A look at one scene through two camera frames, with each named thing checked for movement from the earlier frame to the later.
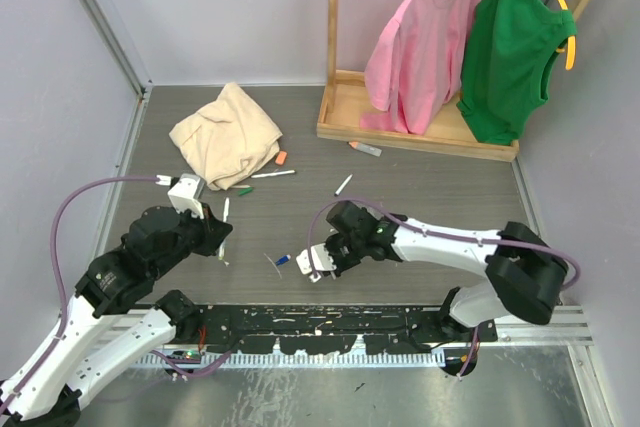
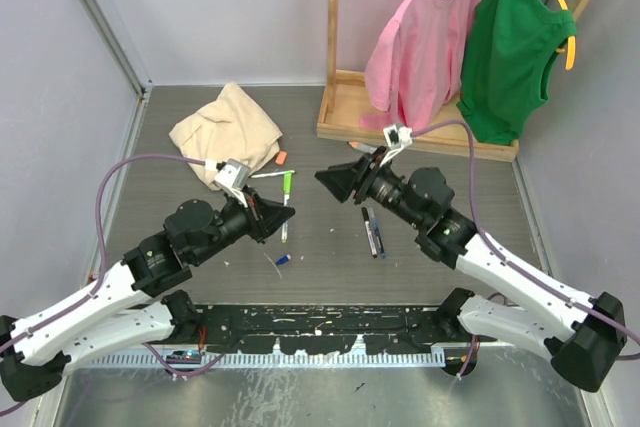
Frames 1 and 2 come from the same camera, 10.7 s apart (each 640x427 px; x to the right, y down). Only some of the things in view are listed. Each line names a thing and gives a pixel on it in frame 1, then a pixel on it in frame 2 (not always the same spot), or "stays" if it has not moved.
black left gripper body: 197,234 to 252,221
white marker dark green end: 273,173 stays
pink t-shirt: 416,66 stays
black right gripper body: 346,252 to 373,170
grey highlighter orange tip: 365,148 stays
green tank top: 513,35 stays
